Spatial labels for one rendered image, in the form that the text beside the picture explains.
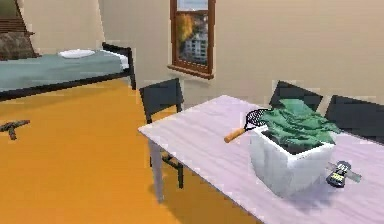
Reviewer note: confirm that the pale lilac table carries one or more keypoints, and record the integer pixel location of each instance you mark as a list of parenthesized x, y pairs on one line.
[(206, 140)]

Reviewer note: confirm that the black chair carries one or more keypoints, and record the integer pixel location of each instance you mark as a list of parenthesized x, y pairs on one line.
[(358, 116), (293, 93), (161, 96)]

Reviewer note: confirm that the brown framed window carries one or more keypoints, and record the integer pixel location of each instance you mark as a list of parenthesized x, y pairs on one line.
[(193, 36)]

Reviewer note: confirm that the green plant in white pot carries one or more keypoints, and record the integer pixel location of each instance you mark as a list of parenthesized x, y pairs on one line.
[(290, 156)]

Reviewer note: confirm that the white pillow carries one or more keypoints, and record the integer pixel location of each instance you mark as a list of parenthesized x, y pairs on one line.
[(76, 53)]

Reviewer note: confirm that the black bed with teal cover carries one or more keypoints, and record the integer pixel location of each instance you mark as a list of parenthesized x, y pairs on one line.
[(50, 70)]

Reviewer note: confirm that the black remote control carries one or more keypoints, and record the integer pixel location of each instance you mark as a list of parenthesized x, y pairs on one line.
[(338, 174)]

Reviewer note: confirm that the grey flat strip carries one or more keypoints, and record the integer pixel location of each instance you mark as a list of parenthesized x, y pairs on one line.
[(355, 175)]

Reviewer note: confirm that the brown cross-shaped object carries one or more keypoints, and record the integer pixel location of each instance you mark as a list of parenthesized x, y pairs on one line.
[(12, 127)]

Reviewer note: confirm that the brown wooden shelf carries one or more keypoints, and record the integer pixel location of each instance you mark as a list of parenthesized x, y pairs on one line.
[(15, 36)]

